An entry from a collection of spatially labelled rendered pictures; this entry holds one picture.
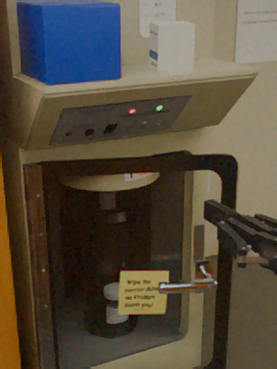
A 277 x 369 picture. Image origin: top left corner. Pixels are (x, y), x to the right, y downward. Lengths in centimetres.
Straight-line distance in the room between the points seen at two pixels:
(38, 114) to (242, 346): 69
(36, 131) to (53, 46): 12
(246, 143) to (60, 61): 94
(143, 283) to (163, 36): 37
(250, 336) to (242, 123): 58
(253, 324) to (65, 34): 80
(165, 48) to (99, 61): 11
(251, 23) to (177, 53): 72
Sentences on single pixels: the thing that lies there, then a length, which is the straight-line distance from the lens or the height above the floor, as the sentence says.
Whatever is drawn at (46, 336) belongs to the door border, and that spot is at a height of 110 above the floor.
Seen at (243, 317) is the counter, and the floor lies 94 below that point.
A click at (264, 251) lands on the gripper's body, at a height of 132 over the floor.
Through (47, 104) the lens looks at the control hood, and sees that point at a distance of 78.
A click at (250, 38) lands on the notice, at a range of 159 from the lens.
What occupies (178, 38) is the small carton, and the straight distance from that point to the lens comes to 87.
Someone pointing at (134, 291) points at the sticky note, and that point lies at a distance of 98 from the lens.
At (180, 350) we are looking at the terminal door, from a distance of 105.
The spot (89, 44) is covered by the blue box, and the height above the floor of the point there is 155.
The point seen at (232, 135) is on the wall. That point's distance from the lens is 161.
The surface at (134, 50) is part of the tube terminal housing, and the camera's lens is 94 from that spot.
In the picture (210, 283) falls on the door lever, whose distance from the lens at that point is 94.
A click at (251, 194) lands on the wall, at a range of 171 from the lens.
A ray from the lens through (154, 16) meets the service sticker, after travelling 95.
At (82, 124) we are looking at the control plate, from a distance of 85.
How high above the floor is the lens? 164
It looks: 24 degrees down
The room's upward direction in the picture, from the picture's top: straight up
